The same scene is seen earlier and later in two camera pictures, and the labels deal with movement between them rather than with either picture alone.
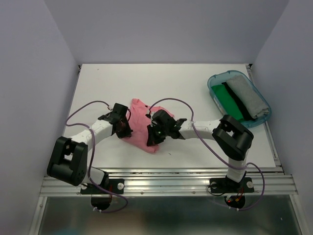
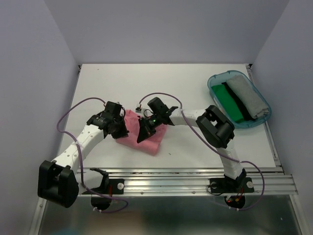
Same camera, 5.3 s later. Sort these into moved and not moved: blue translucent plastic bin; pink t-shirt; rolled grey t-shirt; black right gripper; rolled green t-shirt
Moved: pink t-shirt; black right gripper
Not moved: rolled grey t-shirt; rolled green t-shirt; blue translucent plastic bin
